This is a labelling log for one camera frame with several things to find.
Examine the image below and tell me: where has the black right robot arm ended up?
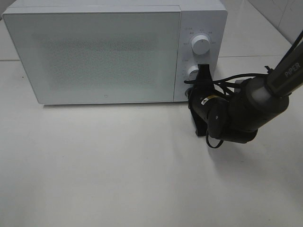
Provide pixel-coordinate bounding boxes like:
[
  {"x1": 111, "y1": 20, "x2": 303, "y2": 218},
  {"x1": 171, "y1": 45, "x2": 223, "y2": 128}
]
[{"x1": 184, "y1": 34, "x2": 303, "y2": 148}]

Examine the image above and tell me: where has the white microwave door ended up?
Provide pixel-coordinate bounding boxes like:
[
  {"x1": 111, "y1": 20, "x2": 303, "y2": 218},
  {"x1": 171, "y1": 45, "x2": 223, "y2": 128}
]
[{"x1": 4, "y1": 12, "x2": 180, "y2": 104}]

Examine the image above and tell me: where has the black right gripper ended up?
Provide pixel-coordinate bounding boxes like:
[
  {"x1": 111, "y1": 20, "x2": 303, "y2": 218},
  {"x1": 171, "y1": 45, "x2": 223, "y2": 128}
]
[{"x1": 187, "y1": 64, "x2": 224, "y2": 137}]

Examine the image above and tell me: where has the upper white power knob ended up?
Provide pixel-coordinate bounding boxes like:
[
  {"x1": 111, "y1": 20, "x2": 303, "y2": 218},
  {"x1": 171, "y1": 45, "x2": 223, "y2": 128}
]
[{"x1": 191, "y1": 34, "x2": 210, "y2": 55}]

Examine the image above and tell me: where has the white timer knob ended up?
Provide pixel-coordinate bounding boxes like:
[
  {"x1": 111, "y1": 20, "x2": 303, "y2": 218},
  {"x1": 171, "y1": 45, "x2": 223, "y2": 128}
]
[{"x1": 187, "y1": 65, "x2": 199, "y2": 80}]

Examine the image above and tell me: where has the white microwave oven body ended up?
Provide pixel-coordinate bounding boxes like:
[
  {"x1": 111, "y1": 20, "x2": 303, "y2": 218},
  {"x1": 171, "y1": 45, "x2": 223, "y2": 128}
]
[{"x1": 2, "y1": 0, "x2": 228, "y2": 104}]

